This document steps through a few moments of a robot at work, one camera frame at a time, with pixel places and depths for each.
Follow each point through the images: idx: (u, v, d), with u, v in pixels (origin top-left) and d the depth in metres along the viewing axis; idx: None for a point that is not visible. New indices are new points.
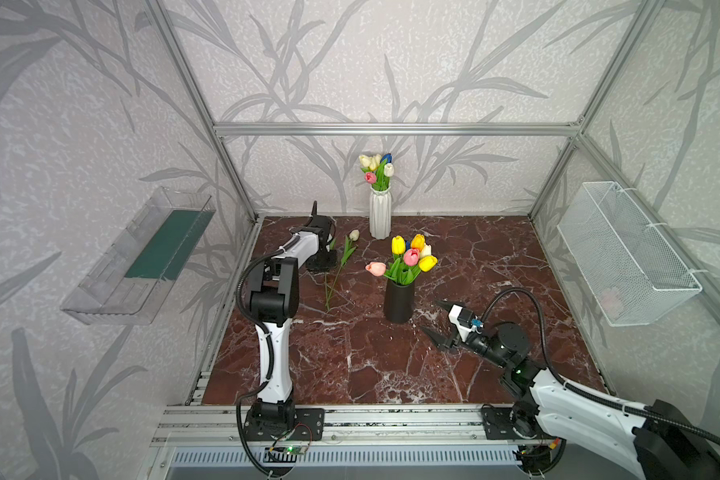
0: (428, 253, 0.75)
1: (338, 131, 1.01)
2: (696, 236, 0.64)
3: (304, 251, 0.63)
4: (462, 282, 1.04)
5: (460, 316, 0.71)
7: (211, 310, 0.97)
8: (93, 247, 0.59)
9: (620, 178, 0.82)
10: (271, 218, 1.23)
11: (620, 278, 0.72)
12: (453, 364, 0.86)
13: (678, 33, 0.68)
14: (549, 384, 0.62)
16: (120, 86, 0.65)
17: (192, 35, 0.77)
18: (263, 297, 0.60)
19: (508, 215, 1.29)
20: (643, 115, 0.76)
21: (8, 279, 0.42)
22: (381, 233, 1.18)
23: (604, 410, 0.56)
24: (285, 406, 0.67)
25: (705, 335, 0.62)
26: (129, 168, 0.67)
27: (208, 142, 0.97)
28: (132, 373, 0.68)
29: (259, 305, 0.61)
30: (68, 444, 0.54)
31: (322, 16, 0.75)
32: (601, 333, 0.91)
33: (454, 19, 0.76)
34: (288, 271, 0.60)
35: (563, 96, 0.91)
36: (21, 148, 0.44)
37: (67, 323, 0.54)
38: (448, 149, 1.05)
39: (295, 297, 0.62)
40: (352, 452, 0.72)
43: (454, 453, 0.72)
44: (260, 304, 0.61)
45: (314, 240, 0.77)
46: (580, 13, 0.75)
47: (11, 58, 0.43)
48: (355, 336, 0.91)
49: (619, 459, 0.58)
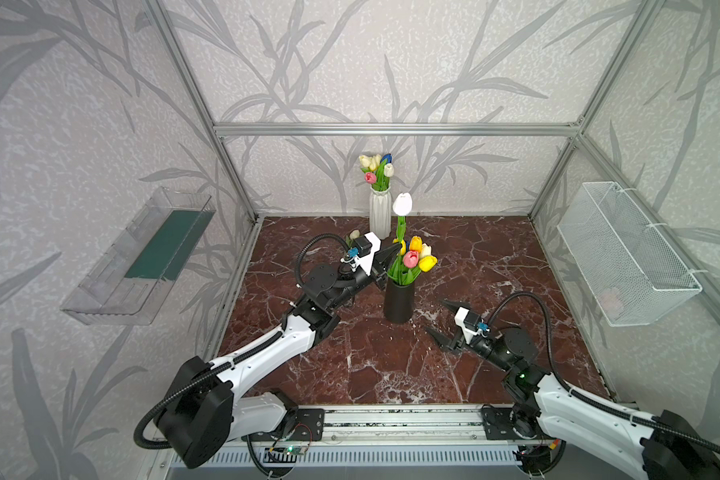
0: (428, 253, 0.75)
1: (338, 131, 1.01)
2: (695, 236, 0.64)
3: (275, 358, 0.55)
4: (462, 282, 1.04)
5: (467, 319, 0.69)
7: (211, 310, 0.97)
8: (93, 246, 0.59)
9: (620, 178, 0.82)
10: (271, 218, 1.23)
11: (620, 279, 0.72)
12: (453, 364, 0.86)
13: (679, 32, 0.67)
14: (554, 390, 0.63)
16: (120, 86, 0.65)
17: (192, 35, 0.77)
18: (172, 418, 0.43)
19: (508, 215, 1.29)
20: (643, 115, 0.76)
21: (8, 279, 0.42)
22: (381, 233, 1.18)
23: (611, 419, 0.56)
24: (286, 416, 0.67)
25: (705, 335, 0.62)
26: (130, 168, 0.68)
27: (208, 142, 0.97)
28: (132, 374, 0.68)
29: (167, 425, 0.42)
30: (68, 446, 0.54)
31: (322, 16, 0.75)
32: (601, 332, 0.91)
33: (454, 19, 0.76)
34: (213, 410, 0.40)
35: (563, 96, 0.91)
36: (21, 148, 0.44)
37: (66, 323, 0.54)
38: (448, 149, 1.05)
39: (212, 437, 0.44)
40: (352, 452, 0.72)
43: (454, 453, 0.72)
44: (168, 424, 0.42)
45: (298, 340, 0.56)
46: (581, 13, 0.75)
47: (11, 58, 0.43)
48: (355, 336, 0.91)
49: (622, 464, 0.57)
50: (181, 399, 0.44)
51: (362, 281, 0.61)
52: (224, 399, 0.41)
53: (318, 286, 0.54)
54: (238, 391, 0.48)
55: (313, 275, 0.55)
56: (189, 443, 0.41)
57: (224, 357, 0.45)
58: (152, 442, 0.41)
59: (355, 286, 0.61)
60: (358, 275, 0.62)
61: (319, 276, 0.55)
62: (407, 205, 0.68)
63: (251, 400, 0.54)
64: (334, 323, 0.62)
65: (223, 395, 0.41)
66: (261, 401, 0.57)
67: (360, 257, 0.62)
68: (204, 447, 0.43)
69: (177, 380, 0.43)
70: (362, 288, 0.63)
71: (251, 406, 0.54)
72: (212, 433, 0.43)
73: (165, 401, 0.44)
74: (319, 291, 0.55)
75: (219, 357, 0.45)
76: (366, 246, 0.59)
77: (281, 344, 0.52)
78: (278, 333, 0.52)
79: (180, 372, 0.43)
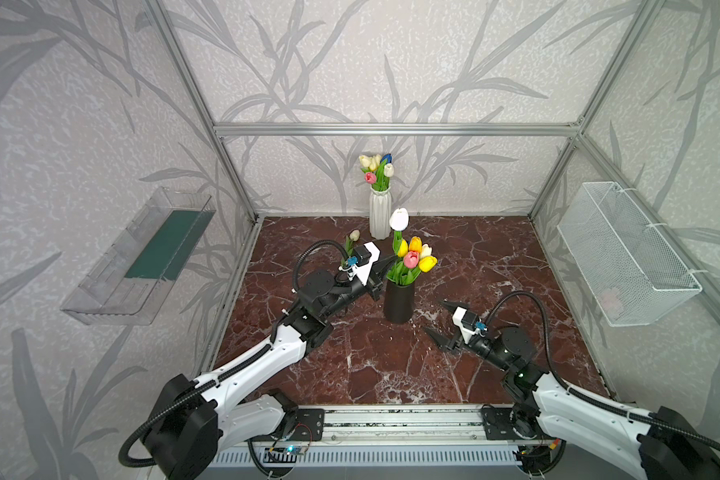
0: (428, 254, 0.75)
1: (338, 131, 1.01)
2: (695, 235, 0.64)
3: (270, 367, 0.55)
4: (462, 282, 1.04)
5: (464, 319, 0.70)
7: (211, 310, 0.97)
8: (93, 246, 0.59)
9: (620, 178, 0.82)
10: (271, 218, 1.23)
11: (620, 279, 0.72)
12: (453, 364, 0.86)
13: (679, 33, 0.67)
14: (552, 389, 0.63)
16: (120, 86, 0.65)
17: (192, 35, 0.77)
18: (156, 438, 0.43)
19: (508, 215, 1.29)
20: (643, 115, 0.76)
21: (8, 279, 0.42)
22: (381, 233, 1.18)
23: (608, 416, 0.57)
24: (286, 416, 0.67)
25: (705, 335, 0.62)
26: (130, 168, 0.68)
27: (208, 142, 0.97)
28: (132, 374, 0.68)
29: (151, 444, 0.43)
30: (68, 445, 0.54)
31: (322, 16, 0.75)
32: (601, 333, 0.91)
33: (454, 19, 0.76)
34: (196, 430, 0.40)
35: (563, 96, 0.91)
36: (21, 148, 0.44)
37: (66, 323, 0.54)
38: (448, 149, 1.05)
39: (196, 457, 0.43)
40: (352, 452, 0.72)
43: (454, 453, 0.72)
44: (152, 444, 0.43)
45: (289, 351, 0.55)
46: (580, 13, 0.75)
47: (12, 59, 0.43)
48: (355, 336, 0.91)
49: (621, 462, 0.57)
50: (167, 418, 0.43)
51: (358, 291, 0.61)
52: (208, 420, 0.41)
53: (314, 292, 0.54)
54: (224, 408, 0.45)
55: (310, 281, 0.54)
56: (173, 464, 0.41)
57: (208, 375, 0.44)
58: (140, 460, 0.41)
59: (351, 295, 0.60)
60: (355, 284, 0.62)
61: (315, 282, 0.54)
62: (402, 221, 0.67)
63: (247, 407, 0.55)
64: (327, 332, 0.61)
65: (207, 415, 0.40)
66: (258, 405, 0.58)
67: (358, 265, 0.62)
68: (189, 468, 0.43)
69: (163, 399, 0.43)
70: (357, 297, 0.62)
71: (244, 413, 0.54)
72: (196, 454, 0.42)
73: (149, 421, 0.43)
74: (310, 299, 0.54)
75: (204, 374, 0.44)
76: (365, 255, 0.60)
77: (269, 358, 0.50)
78: (267, 345, 0.51)
79: (165, 390, 0.43)
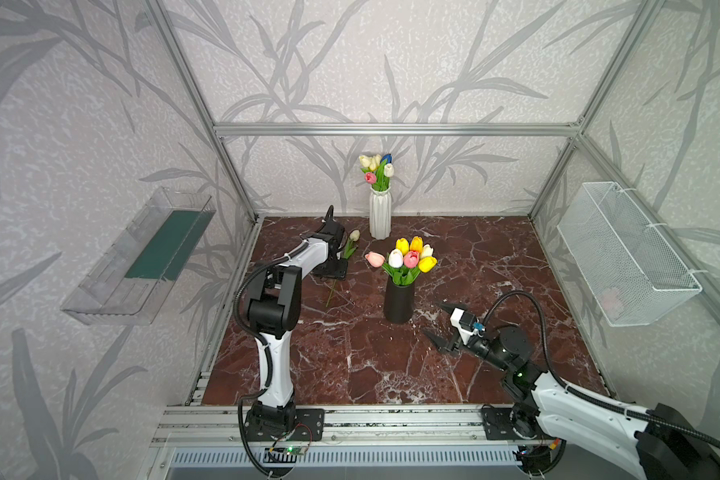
0: (428, 254, 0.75)
1: (338, 131, 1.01)
2: (695, 236, 0.64)
3: (310, 258, 0.67)
4: (462, 283, 1.04)
5: (463, 319, 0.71)
7: (211, 310, 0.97)
8: (93, 246, 0.59)
9: (620, 178, 0.82)
10: (271, 218, 1.23)
11: (620, 278, 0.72)
12: (453, 364, 0.86)
13: (679, 33, 0.67)
14: (551, 387, 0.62)
16: (120, 86, 0.65)
17: (192, 35, 0.77)
18: (261, 307, 0.57)
19: (507, 215, 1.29)
20: (643, 115, 0.76)
21: (8, 279, 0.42)
22: (381, 233, 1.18)
23: (605, 414, 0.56)
24: (286, 409, 0.67)
25: (705, 335, 0.62)
26: (130, 168, 0.68)
27: (208, 142, 0.97)
28: (132, 373, 0.68)
29: (257, 314, 0.57)
30: (68, 445, 0.54)
31: (322, 16, 0.75)
32: (601, 332, 0.91)
33: (454, 19, 0.76)
34: (290, 283, 0.56)
35: (562, 96, 0.91)
36: (21, 148, 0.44)
37: (66, 323, 0.54)
38: (448, 149, 1.05)
39: (293, 310, 0.57)
40: (352, 452, 0.72)
43: (454, 453, 0.72)
44: (259, 313, 0.57)
45: (319, 248, 0.72)
46: (580, 13, 0.75)
47: (12, 59, 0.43)
48: (355, 336, 0.91)
49: (621, 461, 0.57)
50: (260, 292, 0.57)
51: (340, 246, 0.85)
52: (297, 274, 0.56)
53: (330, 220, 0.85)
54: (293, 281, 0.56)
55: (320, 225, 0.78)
56: (280, 314, 0.56)
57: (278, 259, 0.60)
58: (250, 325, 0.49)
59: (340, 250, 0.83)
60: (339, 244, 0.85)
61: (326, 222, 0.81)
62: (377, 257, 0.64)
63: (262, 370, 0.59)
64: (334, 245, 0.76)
65: (294, 271, 0.56)
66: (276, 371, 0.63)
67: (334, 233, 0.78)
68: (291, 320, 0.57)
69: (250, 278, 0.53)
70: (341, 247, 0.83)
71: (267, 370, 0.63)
72: (293, 307, 0.57)
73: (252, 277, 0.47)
74: (331, 232, 0.77)
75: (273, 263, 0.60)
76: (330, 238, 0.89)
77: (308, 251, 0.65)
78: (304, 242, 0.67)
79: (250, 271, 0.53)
